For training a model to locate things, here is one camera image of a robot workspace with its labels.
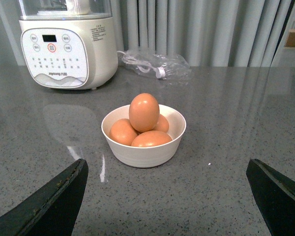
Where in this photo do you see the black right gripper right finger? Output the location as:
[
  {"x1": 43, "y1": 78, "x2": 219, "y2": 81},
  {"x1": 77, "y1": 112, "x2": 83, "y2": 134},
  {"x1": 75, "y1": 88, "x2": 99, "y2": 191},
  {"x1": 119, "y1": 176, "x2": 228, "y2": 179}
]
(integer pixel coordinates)
[{"x1": 246, "y1": 159, "x2": 295, "y2": 236}]

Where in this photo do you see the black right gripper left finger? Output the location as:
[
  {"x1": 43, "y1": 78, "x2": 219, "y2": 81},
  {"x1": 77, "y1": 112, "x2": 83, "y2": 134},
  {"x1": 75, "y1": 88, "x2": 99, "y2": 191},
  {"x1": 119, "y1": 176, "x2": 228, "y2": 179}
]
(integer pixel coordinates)
[{"x1": 0, "y1": 159, "x2": 89, "y2": 236}]

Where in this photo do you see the brown egg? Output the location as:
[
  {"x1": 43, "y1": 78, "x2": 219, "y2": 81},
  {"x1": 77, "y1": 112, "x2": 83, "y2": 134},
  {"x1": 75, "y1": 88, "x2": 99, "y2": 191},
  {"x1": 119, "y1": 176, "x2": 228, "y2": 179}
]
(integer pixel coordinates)
[
  {"x1": 153, "y1": 114, "x2": 169, "y2": 133},
  {"x1": 109, "y1": 118, "x2": 139, "y2": 146},
  {"x1": 129, "y1": 93, "x2": 160, "y2": 133},
  {"x1": 131, "y1": 130, "x2": 172, "y2": 148}
]

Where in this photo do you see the brown egg front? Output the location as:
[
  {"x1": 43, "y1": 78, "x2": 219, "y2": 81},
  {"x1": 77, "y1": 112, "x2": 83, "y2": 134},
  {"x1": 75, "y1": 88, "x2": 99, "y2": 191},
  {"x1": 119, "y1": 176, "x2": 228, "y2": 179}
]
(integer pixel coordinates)
[{"x1": 131, "y1": 130, "x2": 172, "y2": 148}]

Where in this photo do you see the white ceramic bowl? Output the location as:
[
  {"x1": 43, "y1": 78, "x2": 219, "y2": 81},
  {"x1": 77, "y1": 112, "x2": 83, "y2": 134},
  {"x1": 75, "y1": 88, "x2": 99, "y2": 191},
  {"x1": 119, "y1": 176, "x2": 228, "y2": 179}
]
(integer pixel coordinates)
[{"x1": 101, "y1": 104, "x2": 186, "y2": 168}]

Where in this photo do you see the white soy milk maker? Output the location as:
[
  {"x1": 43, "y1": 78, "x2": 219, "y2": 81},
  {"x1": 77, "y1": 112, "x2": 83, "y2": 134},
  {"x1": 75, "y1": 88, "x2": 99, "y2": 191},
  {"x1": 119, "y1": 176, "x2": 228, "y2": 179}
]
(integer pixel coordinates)
[{"x1": 18, "y1": 0, "x2": 118, "y2": 89}]

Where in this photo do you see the clear plastic bag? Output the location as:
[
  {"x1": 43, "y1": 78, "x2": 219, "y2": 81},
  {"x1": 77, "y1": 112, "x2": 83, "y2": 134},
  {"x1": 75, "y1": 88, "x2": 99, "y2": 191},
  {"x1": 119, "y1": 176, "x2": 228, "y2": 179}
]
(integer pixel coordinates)
[{"x1": 118, "y1": 48, "x2": 191, "y2": 81}]

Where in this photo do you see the grey curtain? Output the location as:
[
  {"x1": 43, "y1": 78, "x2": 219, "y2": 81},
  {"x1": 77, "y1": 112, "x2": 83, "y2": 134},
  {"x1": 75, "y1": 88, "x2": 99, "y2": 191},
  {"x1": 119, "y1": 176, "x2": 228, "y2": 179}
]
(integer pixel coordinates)
[{"x1": 0, "y1": 0, "x2": 295, "y2": 67}]

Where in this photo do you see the white power cord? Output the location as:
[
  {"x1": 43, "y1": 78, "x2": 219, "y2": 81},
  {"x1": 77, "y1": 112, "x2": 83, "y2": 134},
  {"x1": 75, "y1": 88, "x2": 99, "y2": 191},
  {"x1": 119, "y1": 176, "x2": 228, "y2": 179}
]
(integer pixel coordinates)
[{"x1": 117, "y1": 50, "x2": 167, "y2": 80}]

